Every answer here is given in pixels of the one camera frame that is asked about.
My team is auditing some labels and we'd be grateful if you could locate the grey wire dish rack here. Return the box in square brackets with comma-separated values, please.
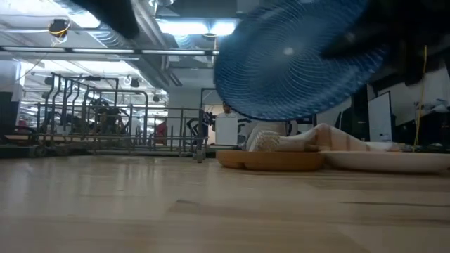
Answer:
[0, 72, 209, 163]

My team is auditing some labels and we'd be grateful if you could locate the black yellow cord reel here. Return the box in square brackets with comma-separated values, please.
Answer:
[47, 19, 71, 39]

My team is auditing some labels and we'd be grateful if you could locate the white whiteboard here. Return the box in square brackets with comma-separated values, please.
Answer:
[368, 91, 393, 143]

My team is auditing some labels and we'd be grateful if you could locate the long ceiling light strip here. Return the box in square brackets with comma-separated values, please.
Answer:
[0, 45, 219, 56]

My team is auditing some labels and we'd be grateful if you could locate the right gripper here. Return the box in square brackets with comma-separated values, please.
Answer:
[321, 0, 450, 60]

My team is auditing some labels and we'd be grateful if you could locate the pale pink plate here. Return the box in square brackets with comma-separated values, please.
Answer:
[321, 150, 450, 175]

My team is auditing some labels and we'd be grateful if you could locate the black upright pillar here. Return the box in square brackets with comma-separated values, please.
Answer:
[351, 86, 370, 141]

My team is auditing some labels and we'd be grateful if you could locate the white bristle dish brush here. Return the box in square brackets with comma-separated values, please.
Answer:
[248, 130, 282, 153]

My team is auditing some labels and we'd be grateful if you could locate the cream dish towel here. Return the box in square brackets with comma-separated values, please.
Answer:
[281, 122, 404, 153]

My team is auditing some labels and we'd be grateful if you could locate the blue patterned plate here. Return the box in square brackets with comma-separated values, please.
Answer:
[213, 0, 391, 122]

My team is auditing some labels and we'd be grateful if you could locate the tan divided plate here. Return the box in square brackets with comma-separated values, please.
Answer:
[215, 150, 325, 172]

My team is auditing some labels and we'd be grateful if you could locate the person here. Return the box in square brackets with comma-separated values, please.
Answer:
[210, 100, 243, 145]

